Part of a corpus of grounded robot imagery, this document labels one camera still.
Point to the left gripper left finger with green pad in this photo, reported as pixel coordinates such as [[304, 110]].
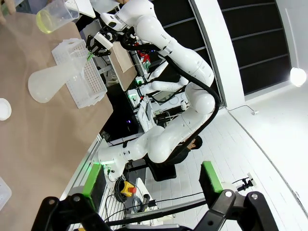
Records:
[[92, 183]]

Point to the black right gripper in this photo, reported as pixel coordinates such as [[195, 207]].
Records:
[[113, 34]]

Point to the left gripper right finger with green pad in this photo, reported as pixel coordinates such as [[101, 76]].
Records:
[[211, 178]]

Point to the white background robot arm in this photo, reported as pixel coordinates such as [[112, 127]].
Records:
[[166, 85]]

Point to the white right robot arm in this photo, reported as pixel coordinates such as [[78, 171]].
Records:
[[187, 60]]

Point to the person bare hand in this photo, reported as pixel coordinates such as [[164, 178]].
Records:
[[6, 13]]

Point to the white perforated plastic basket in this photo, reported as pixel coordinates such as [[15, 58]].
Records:
[[93, 79]]

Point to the brown flat board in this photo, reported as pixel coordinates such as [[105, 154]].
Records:
[[124, 67]]

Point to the yellow emergency stop button box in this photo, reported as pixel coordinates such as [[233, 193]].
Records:
[[127, 188]]

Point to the background person in black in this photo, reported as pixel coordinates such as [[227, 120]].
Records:
[[196, 144]]

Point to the black chair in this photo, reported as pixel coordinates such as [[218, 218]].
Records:
[[161, 171]]

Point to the clear beaker with yellow liquid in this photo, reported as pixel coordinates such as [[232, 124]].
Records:
[[57, 14]]

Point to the translucent plastic conical flask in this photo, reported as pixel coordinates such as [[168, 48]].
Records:
[[45, 81]]

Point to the white equipment box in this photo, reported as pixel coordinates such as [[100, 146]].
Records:
[[146, 115]]

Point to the clear plastic container corner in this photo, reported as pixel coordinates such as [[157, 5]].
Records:
[[3, 193]]

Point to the white round lid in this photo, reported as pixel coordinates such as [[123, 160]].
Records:
[[4, 109]]

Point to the round white lamp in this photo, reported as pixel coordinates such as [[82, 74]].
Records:
[[298, 77]]

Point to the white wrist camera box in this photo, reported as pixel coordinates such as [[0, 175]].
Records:
[[103, 41]]

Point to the black camera on stand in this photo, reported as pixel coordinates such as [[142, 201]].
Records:
[[246, 184]]

